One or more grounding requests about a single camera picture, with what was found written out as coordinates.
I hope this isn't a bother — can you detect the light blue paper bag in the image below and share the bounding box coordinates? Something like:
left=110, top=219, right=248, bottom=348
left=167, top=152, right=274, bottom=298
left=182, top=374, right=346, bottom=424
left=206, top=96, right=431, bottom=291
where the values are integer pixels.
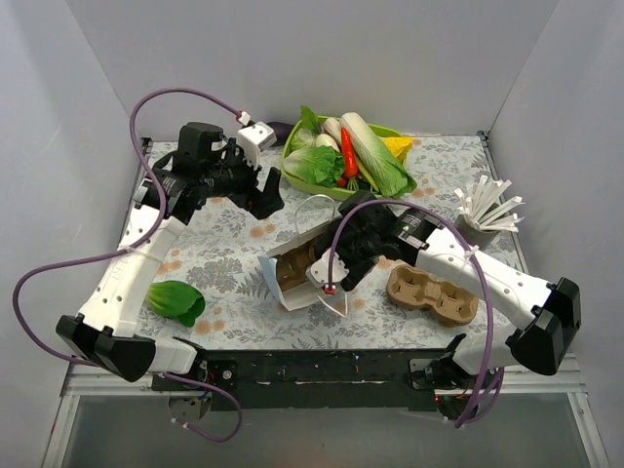
left=257, top=195, right=349, bottom=318

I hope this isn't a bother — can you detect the dark purple eggplant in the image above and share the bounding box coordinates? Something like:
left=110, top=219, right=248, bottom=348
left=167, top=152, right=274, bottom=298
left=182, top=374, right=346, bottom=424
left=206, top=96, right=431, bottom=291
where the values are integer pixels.
left=266, top=121, right=294, bottom=146

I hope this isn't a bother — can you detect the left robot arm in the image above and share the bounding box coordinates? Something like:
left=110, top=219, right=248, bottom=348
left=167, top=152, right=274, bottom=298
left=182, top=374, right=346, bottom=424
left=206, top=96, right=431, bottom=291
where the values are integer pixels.
left=56, top=122, right=284, bottom=390

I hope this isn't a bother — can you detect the green lettuce head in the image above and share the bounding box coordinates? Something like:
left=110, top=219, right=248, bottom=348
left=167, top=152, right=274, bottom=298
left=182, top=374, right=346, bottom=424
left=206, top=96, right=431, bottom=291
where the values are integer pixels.
left=283, top=145, right=345, bottom=187

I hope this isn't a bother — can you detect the napa cabbage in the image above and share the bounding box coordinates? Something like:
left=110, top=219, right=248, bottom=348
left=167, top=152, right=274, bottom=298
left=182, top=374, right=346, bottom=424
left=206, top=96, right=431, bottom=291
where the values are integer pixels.
left=339, top=112, right=417, bottom=198

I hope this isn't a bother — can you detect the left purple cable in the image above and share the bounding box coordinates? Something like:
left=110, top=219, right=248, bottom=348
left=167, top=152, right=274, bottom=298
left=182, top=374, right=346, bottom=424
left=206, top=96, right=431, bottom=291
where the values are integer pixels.
left=12, top=87, right=253, bottom=443

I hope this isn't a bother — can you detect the cup of white straws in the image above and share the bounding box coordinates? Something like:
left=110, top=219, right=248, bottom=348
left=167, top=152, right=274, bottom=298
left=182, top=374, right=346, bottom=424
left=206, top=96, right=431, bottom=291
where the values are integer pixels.
left=454, top=175, right=524, bottom=250

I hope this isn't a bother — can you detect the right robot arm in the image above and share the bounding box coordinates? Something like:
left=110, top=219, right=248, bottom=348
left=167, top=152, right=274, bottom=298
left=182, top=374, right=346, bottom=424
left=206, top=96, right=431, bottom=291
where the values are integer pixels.
left=331, top=191, right=581, bottom=389

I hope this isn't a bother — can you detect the stack of pulp cup carriers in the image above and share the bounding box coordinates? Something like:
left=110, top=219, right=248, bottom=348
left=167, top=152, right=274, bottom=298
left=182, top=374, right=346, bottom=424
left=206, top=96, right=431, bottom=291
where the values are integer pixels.
left=386, top=265, right=480, bottom=328

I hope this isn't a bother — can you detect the pulp cup carrier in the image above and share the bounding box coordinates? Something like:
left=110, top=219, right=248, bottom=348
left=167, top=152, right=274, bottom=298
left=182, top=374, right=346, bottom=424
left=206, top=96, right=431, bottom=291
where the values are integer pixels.
left=276, top=247, right=308, bottom=292

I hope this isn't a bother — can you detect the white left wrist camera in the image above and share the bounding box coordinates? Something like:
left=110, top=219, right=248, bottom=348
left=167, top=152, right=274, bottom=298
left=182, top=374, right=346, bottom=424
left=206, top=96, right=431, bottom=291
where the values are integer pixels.
left=236, top=122, right=277, bottom=170

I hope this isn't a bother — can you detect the yellow pepper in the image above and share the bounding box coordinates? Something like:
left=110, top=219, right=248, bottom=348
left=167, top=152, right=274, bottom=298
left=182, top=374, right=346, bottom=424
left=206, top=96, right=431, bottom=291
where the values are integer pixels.
left=382, top=136, right=415, bottom=165

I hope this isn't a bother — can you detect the green bok choy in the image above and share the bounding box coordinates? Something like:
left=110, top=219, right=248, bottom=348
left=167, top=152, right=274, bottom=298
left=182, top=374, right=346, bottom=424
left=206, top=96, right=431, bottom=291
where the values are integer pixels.
left=145, top=281, right=206, bottom=328

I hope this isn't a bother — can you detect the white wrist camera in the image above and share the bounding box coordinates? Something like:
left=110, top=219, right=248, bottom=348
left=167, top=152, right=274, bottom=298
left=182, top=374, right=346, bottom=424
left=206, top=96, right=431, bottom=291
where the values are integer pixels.
left=236, top=122, right=277, bottom=170
left=306, top=251, right=349, bottom=294

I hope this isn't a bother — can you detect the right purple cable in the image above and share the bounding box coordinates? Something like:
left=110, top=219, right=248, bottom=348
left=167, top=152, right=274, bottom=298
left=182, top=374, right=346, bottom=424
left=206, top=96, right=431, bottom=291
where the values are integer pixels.
left=325, top=199, right=506, bottom=430

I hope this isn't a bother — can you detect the purple cable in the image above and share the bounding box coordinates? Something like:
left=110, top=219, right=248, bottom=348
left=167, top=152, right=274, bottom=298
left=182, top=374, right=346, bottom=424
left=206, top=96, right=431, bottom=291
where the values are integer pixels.
left=325, top=199, right=506, bottom=430
left=12, top=87, right=253, bottom=443

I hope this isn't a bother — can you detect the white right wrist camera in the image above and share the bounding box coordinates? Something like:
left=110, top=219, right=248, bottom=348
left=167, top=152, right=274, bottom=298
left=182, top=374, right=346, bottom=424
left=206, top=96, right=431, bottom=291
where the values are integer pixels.
left=306, top=251, right=349, bottom=294

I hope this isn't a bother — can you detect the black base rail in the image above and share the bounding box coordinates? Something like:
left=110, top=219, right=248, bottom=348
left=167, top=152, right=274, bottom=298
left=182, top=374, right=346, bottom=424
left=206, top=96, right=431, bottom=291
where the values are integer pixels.
left=151, top=348, right=476, bottom=411

